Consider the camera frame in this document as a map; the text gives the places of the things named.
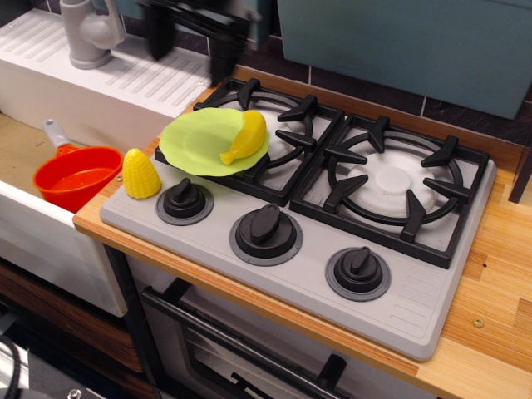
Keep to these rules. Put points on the toy oven door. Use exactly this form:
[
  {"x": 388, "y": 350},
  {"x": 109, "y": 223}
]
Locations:
[{"x": 232, "y": 352}]

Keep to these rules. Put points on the orange toy saucepan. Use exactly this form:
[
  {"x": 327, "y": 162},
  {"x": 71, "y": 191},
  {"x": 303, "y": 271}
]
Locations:
[{"x": 74, "y": 175}]

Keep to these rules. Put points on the black stove knob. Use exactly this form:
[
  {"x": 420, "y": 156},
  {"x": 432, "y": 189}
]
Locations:
[
  {"x": 266, "y": 237},
  {"x": 358, "y": 274},
  {"x": 184, "y": 204}
]

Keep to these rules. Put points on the black right stove knob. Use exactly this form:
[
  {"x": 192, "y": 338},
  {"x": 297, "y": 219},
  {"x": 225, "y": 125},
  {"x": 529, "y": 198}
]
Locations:
[{"x": 358, "y": 274}]

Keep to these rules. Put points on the black left burner grate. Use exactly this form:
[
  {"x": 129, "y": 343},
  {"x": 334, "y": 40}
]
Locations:
[{"x": 298, "y": 129}]

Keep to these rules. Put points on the yellow toy corn cob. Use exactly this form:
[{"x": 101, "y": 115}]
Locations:
[{"x": 140, "y": 178}]

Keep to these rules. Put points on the white toy sink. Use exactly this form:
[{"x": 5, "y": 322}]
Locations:
[{"x": 124, "y": 104}]

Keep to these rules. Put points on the light green plastic plate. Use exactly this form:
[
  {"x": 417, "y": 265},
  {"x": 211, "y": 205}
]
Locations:
[{"x": 193, "y": 142}]

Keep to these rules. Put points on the black right burner grate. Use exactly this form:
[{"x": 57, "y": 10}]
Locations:
[{"x": 408, "y": 192}]

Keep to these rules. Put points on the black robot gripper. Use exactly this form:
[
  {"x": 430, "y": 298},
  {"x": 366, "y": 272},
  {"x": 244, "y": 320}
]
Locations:
[{"x": 225, "y": 23}]

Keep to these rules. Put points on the black middle stove knob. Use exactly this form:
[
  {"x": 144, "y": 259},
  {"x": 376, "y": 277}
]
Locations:
[{"x": 266, "y": 237}]

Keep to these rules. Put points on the grey toy stove top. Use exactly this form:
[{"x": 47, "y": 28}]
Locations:
[{"x": 408, "y": 318}]

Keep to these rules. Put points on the teal wall cabinet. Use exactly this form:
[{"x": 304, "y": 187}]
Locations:
[{"x": 474, "y": 54}]

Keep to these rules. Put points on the grey toy faucet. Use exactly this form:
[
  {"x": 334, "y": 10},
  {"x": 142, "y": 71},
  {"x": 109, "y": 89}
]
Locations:
[{"x": 91, "y": 37}]

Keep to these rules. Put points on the black left stove knob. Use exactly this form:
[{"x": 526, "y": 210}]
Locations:
[{"x": 184, "y": 204}]

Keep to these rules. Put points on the yellow toy banana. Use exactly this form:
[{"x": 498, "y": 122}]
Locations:
[{"x": 249, "y": 139}]

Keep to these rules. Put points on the black burner grate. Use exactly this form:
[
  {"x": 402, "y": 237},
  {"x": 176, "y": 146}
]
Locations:
[
  {"x": 408, "y": 192},
  {"x": 298, "y": 129}
]

